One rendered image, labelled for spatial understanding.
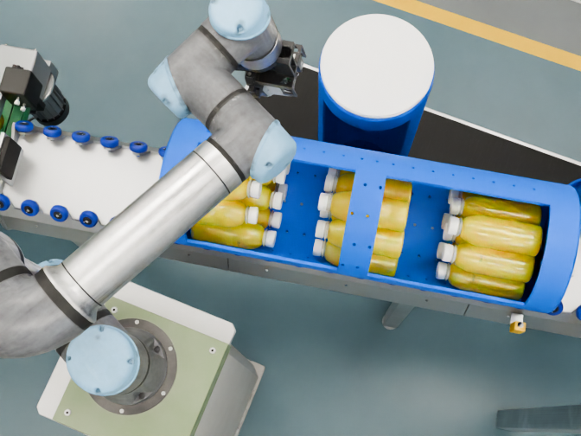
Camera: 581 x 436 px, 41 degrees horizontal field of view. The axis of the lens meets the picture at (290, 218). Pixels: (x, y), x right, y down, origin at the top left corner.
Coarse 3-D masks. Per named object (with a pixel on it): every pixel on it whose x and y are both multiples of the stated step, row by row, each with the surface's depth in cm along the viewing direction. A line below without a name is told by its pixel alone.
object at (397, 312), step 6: (390, 306) 253; (396, 306) 228; (402, 306) 225; (408, 306) 223; (414, 306) 222; (390, 312) 248; (396, 312) 238; (402, 312) 236; (408, 312) 234; (384, 318) 275; (390, 318) 253; (396, 318) 250; (402, 318) 248; (384, 324) 269; (390, 324) 266; (396, 324) 263
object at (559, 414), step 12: (528, 408) 228; (540, 408) 215; (552, 408) 204; (564, 408) 195; (576, 408) 186; (504, 420) 254; (516, 420) 239; (528, 420) 225; (540, 420) 213; (552, 420) 202; (564, 420) 193; (576, 420) 184; (540, 432) 230; (552, 432) 216; (564, 432) 204; (576, 432) 193
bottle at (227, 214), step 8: (224, 200) 171; (216, 208) 170; (224, 208) 170; (232, 208) 170; (240, 208) 171; (248, 208) 172; (208, 216) 171; (216, 216) 171; (224, 216) 170; (232, 216) 170; (240, 216) 171; (208, 224) 173; (216, 224) 172; (224, 224) 172; (232, 224) 172; (240, 224) 173
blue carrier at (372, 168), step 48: (192, 144) 164; (336, 144) 171; (288, 192) 188; (432, 192) 183; (480, 192) 160; (528, 192) 161; (576, 192) 163; (192, 240) 171; (288, 240) 184; (432, 240) 185; (576, 240) 156; (432, 288) 167; (528, 288) 179
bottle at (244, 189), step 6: (246, 180) 168; (252, 180) 170; (240, 186) 167; (246, 186) 168; (234, 192) 167; (240, 192) 168; (246, 192) 168; (228, 198) 169; (234, 198) 169; (240, 198) 169
